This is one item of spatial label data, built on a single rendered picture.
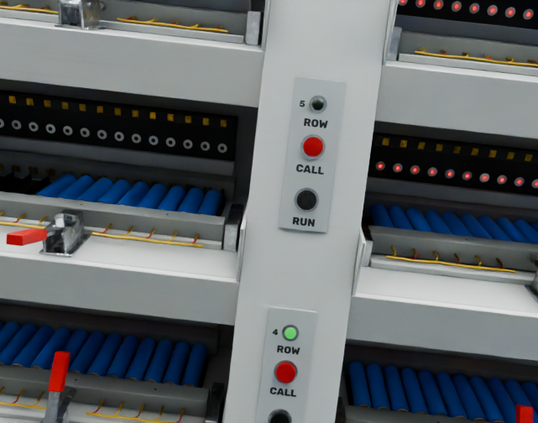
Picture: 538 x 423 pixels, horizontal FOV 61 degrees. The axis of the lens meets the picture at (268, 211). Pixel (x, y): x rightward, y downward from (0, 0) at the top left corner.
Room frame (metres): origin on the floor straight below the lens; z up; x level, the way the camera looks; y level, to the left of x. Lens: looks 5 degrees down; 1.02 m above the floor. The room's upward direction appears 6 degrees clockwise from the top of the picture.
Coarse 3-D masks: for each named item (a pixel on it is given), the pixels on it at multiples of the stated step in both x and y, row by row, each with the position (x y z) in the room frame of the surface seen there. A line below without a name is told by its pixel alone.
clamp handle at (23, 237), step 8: (56, 216) 0.38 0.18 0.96; (64, 216) 0.38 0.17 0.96; (56, 224) 0.39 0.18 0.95; (64, 224) 0.39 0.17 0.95; (16, 232) 0.32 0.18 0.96; (24, 232) 0.33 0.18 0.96; (32, 232) 0.33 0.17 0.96; (40, 232) 0.34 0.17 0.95; (48, 232) 0.36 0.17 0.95; (56, 232) 0.37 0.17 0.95; (8, 240) 0.32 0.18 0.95; (16, 240) 0.32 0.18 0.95; (24, 240) 0.32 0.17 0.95; (32, 240) 0.33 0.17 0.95; (40, 240) 0.34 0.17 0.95
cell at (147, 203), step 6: (156, 186) 0.50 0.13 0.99; (162, 186) 0.50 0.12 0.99; (150, 192) 0.48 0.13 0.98; (156, 192) 0.48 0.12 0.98; (162, 192) 0.49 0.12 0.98; (144, 198) 0.47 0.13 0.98; (150, 198) 0.47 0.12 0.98; (156, 198) 0.47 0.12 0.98; (162, 198) 0.49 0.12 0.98; (138, 204) 0.45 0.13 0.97; (144, 204) 0.45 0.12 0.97; (150, 204) 0.46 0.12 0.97; (156, 204) 0.47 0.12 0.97
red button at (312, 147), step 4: (308, 140) 0.36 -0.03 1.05; (312, 140) 0.36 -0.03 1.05; (316, 140) 0.37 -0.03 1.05; (320, 140) 0.37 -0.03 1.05; (304, 144) 0.37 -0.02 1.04; (308, 144) 0.37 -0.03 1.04; (312, 144) 0.36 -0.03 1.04; (316, 144) 0.36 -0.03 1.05; (320, 144) 0.36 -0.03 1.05; (304, 148) 0.37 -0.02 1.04; (308, 148) 0.36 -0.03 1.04; (312, 148) 0.36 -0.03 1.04; (316, 148) 0.36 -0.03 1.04; (320, 148) 0.36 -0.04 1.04; (308, 152) 0.37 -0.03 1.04; (312, 152) 0.36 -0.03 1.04; (316, 152) 0.36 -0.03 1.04; (320, 152) 0.37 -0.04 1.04; (312, 156) 0.37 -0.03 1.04
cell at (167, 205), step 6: (174, 186) 0.50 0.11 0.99; (168, 192) 0.49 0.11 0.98; (174, 192) 0.49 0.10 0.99; (180, 192) 0.50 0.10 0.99; (168, 198) 0.47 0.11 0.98; (174, 198) 0.47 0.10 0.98; (180, 198) 0.49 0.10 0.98; (162, 204) 0.46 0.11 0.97; (168, 204) 0.46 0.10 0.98; (174, 204) 0.47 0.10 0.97; (168, 210) 0.45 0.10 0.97; (174, 210) 0.46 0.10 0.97
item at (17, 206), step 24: (0, 192) 0.43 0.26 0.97; (0, 216) 0.42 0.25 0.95; (24, 216) 0.42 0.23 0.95; (48, 216) 0.42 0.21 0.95; (96, 216) 0.42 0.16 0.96; (120, 216) 0.42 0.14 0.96; (144, 216) 0.42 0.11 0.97; (168, 216) 0.42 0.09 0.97; (192, 216) 0.43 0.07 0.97; (216, 216) 0.43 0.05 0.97; (144, 240) 0.41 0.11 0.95; (168, 240) 0.41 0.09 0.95; (216, 240) 0.42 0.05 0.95
